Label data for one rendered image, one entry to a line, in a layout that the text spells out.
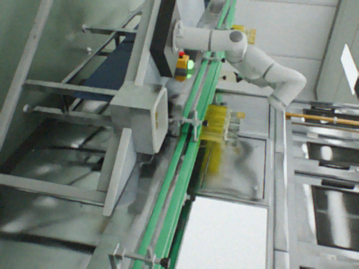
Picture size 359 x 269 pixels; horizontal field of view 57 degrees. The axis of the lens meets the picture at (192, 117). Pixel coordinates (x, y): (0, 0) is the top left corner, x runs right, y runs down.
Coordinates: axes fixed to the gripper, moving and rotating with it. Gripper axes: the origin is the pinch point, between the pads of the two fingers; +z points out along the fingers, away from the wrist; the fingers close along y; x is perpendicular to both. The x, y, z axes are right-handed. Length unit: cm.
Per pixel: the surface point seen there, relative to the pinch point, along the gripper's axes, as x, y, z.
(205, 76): 21.3, -16.4, -12.2
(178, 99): 36, -32, -32
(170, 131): 35, -44, -44
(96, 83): 64, -53, -3
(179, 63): 36.3, -19.1, -9.2
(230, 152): -2, -39, -40
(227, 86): -313, -19, 506
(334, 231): -29, -33, -91
